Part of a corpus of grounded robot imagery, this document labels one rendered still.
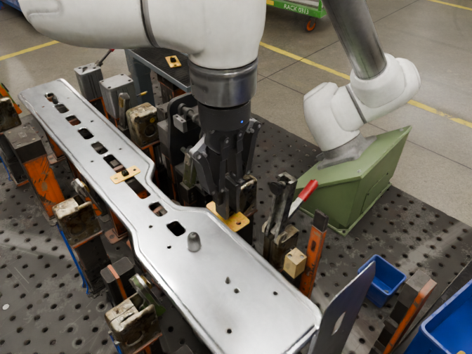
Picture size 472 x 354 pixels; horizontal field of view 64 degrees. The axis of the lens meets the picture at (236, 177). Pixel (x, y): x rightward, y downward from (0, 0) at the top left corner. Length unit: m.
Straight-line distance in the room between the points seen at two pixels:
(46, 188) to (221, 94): 1.04
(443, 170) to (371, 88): 1.77
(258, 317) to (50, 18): 0.64
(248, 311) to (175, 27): 0.58
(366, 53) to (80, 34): 0.90
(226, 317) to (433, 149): 2.56
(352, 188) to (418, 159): 1.83
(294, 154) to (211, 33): 1.27
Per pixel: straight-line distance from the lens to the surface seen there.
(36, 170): 1.40
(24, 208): 1.63
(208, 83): 0.48
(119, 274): 0.93
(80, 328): 1.24
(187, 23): 0.45
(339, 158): 1.40
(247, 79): 0.49
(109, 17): 0.47
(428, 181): 2.87
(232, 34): 0.45
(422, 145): 3.19
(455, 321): 0.90
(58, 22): 0.51
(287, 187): 0.78
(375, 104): 1.36
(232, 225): 0.67
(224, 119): 0.51
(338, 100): 1.37
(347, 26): 1.15
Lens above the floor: 1.74
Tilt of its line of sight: 42 degrees down
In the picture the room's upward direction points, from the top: straight up
